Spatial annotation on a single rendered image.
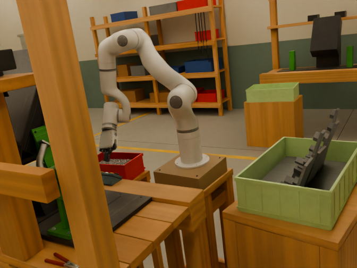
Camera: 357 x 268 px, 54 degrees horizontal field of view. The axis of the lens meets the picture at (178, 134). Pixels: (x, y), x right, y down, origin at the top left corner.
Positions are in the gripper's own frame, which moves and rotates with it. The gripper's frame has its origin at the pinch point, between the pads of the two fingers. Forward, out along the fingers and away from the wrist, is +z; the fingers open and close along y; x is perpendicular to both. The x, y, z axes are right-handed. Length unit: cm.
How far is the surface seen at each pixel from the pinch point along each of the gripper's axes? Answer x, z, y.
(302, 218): -13, 34, -96
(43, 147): 37.9, 3.7, 4.7
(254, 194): -10, 23, -77
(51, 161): 30.6, 8.5, 6.8
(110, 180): 1.7, 13.2, -5.5
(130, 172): -24.6, 2.5, 2.0
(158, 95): -425, -270, 250
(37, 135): 39.2, -2.1, 8.3
